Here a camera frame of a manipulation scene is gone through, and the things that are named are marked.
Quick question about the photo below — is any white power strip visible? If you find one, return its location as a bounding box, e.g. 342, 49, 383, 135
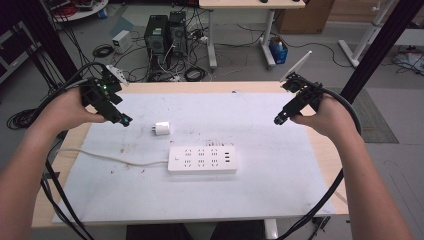
167, 145, 238, 175

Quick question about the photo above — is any black metal frame post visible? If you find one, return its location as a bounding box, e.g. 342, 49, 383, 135
339, 0, 424, 105
12, 0, 80, 83

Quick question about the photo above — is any brown cardboard box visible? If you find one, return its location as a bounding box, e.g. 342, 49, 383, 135
274, 0, 335, 35

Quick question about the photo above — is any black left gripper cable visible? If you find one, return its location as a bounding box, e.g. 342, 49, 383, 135
31, 61, 108, 240

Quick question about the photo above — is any white plug adapter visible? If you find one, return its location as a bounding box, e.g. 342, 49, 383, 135
151, 121, 171, 137

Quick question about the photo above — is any grey floor mat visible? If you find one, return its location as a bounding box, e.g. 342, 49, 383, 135
333, 87, 400, 145

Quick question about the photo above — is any white power strip cable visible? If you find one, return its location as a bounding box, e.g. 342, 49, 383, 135
55, 147, 170, 168

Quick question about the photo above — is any black computer tower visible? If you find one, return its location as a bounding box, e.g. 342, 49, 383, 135
167, 10, 188, 63
143, 14, 170, 69

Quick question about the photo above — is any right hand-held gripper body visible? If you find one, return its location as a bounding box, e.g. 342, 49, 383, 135
279, 50, 324, 111

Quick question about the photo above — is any person's right hand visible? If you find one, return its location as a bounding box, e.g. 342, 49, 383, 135
289, 94, 356, 139

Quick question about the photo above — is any round white table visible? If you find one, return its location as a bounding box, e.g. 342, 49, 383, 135
42, 0, 110, 23

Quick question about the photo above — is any blue storage bin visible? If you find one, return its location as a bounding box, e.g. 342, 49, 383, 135
268, 35, 290, 65

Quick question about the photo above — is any white metal stand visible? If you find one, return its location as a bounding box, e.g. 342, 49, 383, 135
337, 0, 402, 69

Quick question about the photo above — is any person's left hand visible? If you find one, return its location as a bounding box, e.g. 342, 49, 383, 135
34, 87, 108, 136

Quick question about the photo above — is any white table leg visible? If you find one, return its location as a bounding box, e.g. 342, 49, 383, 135
264, 218, 280, 240

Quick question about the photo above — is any small white box device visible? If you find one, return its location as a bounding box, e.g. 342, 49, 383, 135
111, 29, 133, 55

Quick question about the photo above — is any white table mat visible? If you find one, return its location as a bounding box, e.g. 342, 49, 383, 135
52, 92, 335, 225

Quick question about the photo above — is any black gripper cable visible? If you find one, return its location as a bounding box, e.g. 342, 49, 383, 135
275, 87, 363, 240
31, 61, 108, 240

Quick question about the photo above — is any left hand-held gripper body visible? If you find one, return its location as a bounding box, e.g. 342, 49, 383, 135
79, 64, 130, 108

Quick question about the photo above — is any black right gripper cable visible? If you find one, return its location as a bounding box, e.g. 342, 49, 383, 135
275, 87, 363, 240

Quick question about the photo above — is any coiled black cable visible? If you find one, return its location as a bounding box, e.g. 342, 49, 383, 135
5, 107, 38, 131
183, 66, 208, 83
91, 43, 115, 59

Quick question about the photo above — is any wooden desk with white legs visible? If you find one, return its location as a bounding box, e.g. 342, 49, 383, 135
198, 0, 307, 70

